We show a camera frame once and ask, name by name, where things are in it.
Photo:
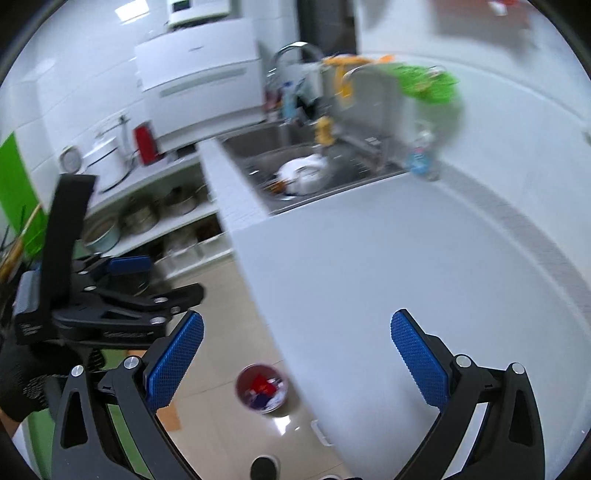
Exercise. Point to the yellow plastic brush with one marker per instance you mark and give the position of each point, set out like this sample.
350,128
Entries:
344,62

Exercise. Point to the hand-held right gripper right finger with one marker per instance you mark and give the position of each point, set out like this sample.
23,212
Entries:
418,355

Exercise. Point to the red kettle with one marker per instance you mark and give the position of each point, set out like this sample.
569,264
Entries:
147,144

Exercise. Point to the steel gooseneck faucet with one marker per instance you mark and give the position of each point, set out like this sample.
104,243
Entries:
381,147

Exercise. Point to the brown cardboard piece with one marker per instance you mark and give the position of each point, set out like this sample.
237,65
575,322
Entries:
168,417

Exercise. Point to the white shelf unit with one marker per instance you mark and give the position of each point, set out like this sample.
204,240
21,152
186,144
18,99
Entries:
152,177

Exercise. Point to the dark hanging cloth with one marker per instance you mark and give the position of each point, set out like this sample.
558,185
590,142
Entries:
307,106

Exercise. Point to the purple trash bin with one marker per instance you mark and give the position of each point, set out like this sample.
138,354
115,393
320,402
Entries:
242,378

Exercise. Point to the clear hand soap bottle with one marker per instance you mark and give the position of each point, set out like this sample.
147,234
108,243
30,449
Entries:
422,159

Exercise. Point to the person's left hand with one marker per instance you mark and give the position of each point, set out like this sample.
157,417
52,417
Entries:
32,378

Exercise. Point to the dark window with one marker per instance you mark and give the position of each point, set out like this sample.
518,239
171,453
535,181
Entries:
325,27

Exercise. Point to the yellow loofah sponge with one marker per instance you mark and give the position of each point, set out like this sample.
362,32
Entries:
324,131

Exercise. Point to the white bowl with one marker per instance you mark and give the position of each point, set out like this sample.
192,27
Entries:
304,175

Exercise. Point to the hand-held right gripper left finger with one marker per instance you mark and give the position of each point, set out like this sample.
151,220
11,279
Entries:
175,357

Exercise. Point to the white water heater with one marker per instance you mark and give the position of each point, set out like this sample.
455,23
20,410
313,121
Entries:
198,11

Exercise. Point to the white rice cooker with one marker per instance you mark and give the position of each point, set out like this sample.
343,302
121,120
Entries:
108,161

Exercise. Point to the person's black left shoe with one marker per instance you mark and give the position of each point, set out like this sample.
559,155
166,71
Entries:
264,468

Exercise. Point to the stainless steel sink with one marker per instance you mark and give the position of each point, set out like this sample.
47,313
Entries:
258,143

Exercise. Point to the person's left forearm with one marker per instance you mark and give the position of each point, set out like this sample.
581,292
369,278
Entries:
8,427

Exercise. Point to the white storage bins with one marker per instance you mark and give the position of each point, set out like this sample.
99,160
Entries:
194,251

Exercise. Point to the round kitchen timer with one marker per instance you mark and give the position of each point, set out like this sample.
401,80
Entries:
71,160

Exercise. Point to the blue bottle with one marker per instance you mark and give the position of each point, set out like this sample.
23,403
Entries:
288,101

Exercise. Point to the steel pot with lid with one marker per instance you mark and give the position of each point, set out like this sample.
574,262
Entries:
181,201

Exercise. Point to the green plastic basket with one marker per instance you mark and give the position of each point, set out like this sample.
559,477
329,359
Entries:
429,85

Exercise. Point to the pale green basin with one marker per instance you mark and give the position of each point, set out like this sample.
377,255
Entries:
101,235

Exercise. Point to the white countertop dishwasher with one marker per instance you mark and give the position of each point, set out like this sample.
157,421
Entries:
198,83

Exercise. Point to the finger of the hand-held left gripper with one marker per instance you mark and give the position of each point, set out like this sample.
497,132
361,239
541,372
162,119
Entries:
180,295
129,264

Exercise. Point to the green cabinet door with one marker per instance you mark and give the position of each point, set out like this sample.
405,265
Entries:
18,184

